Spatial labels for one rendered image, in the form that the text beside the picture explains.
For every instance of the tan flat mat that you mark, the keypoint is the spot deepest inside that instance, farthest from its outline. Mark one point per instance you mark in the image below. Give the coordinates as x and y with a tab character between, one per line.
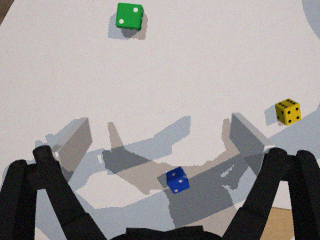
279	225

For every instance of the green die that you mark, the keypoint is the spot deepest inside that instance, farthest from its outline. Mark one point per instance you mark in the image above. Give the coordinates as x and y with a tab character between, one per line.
129	16

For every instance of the yellow die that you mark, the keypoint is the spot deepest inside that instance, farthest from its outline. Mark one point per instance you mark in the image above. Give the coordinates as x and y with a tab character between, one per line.
288	111

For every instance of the blue die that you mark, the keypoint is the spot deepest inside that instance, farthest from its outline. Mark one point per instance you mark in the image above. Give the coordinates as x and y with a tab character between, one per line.
177	180

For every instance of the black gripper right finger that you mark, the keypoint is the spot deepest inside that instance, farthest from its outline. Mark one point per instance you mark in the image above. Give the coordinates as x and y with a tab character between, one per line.
267	162

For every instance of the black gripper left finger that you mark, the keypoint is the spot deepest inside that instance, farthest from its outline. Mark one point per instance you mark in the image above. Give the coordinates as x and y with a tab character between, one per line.
18	207

